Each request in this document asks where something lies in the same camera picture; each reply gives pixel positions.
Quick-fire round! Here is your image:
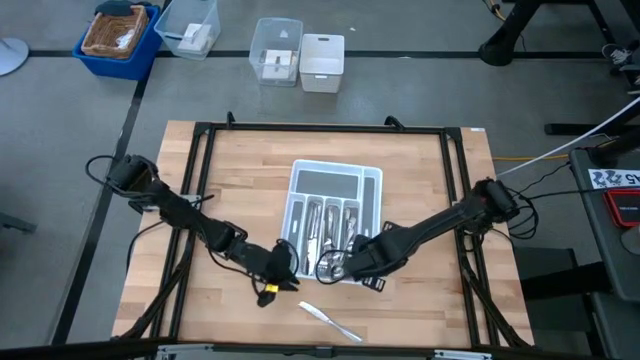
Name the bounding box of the white plastic cutlery tray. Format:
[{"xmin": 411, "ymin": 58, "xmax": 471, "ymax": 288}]
[{"xmin": 279, "ymin": 158, "xmax": 385, "ymax": 285}]

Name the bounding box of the clear plastic storage bin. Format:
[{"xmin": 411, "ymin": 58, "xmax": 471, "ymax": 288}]
[
  {"xmin": 153, "ymin": 0, "xmax": 222, "ymax": 62},
  {"xmin": 247, "ymin": 17, "xmax": 305, "ymax": 89}
]

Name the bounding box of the silver metal bracket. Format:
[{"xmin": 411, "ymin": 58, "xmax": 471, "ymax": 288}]
[
  {"xmin": 432, "ymin": 348, "xmax": 495, "ymax": 360},
  {"xmin": 155, "ymin": 343, "xmax": 217, "ymax": 360}
]

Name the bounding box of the blue plastic bin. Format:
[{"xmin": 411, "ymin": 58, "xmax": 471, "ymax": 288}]
[{"xmin": 72, "ymin": 3, "xmax": 164, "ymax": 83}]

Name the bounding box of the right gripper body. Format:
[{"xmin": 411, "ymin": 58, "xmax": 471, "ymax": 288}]
[{"xmin": 359, "ymin": 221, "xmax": 401, "ymax": 293}]

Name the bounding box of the black desk leg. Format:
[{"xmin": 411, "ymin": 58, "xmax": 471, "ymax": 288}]
[{"xmin": 477, "ymin": 0, "xmax": 547, "ymax": 68}]

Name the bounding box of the black desk foot bar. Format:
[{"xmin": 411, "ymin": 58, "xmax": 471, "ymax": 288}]
[{"xmin": 543, "ymin": 121, "xmax": 640, "ymax": 137}]

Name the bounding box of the grey furniture leg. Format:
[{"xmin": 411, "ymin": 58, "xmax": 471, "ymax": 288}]
[{"xmin": 0, "ymin": 212, "xmax": 39, "ymax": 234}]

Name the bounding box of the grey round stand base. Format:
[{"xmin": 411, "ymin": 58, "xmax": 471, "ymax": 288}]
[{"xmin": 0, "ymin": 36, "xmax": 30, "ymax": 78}]

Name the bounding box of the red and black device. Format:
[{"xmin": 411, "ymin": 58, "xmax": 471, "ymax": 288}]
[{"xmin": 602, "ymin": 188, "xmax": 640, "ymax": 230}]

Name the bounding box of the silver table knife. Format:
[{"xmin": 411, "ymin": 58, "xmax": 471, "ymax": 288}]
[
  {"xmin": 303, "ymin": 201, "xmax": 321, "ymax": 274},
  {"xmin": 307, "ymin": 201, "xmax": 324, "ymax": 261},
  {"xmin": 305, "ymin": 201, "xmax": 323, "ymax": 266},
  {"xmin": 298, "ymin": 300, "xmax": 365, "ymax": 344},
  {"xmin": 301, "ymin": 201, "xmax": 319, "ymax": 276},
  {"xmin": 302, "ymin": 202, "xmax": 321, "ymax": 277}
]

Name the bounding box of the silver fork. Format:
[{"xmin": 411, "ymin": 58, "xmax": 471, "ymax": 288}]
[
  {"xmin": 323, "ymin": 204, "xmax": 341, "ymax": 276},
  {"xmin": 319, "ymin": 204, "xmax": 337, "ymax": 279},
  {"xmin": 324, "ymin": 204, "xmax": 342, "ymax": 274},
  {"xmin": 322, "ymin": 203, "xmax": 340, "ymax": 271},
  {"xmin": 319, "ymin": 204, "xmax": 339, "ymax": 280},
  {"xmin": 320, "ymin": 203, "xmax": 337, "ymax": 279}
]

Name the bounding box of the grey round disc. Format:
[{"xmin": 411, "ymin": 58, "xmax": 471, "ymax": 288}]
[{"xmin": 619, "ymin": 224, "xmax": 640, "ymax": 257}]

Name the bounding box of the white printed label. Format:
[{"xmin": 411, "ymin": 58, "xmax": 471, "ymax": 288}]
[{"xmin": 588, "ymin": 168, "xmax": 640, "ymax": 190}]

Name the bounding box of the white paper piece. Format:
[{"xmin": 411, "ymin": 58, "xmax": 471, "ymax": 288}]
[{"xmin": 114, "ymin": 28, "xmax": 138, "ymax": 51}]

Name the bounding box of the white cardboard box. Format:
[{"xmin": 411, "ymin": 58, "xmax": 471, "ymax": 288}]
[
  {"xmin": 261, "ymin": 48, "xmax": 297, "ymax": 82},
  {"xmin": 177, "ymin": 22, "xmax": 214, "ymax": 54}
]

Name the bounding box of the yellow cable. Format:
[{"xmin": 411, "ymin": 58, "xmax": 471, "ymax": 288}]
[{"xmin": 492, "ymin": 153, "xmax": 571, "ymax": 163}]

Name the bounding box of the dark grey side table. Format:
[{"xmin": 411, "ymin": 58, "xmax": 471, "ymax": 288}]
[{"xmin": 568, "ymin": 132, "xmax": 640, "ymax": 304}]

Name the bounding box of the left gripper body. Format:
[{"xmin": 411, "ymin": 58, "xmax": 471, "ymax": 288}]
[{"xmin": 252, "ymin": 239, "xmax": 300, "ymax": 308}]

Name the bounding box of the white plastic bin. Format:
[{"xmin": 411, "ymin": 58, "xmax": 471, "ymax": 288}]
[{"xmin": 298, "ymin": 32, "xmax": 346, "ymax": 95}]

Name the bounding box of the black cloth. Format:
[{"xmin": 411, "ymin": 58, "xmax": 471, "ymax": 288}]
[{"xmin": 93, "ymin": 0, "xmax": 151, "ymax": 17}]

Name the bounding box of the white cable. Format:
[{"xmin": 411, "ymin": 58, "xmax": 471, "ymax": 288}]
[{"xmin": 496, "ymin": 94, "xmax": 640, "ymax": 178}]

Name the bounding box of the black furniture base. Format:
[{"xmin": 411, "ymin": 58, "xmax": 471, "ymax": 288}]
[{"xmin": 513, "ymin": 246, "xmax": 617, "ymax": 302}]

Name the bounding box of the black cable bundle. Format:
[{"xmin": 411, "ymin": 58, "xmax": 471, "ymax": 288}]
[{"xmin": 497, "ymin": 162, "xmax": 609, "ymax": 241}]

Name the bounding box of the brown wicker basket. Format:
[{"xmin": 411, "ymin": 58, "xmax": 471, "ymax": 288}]
[{"xmin": 80, "ymin": 4, "xmax": 150, "ymax": 61}]

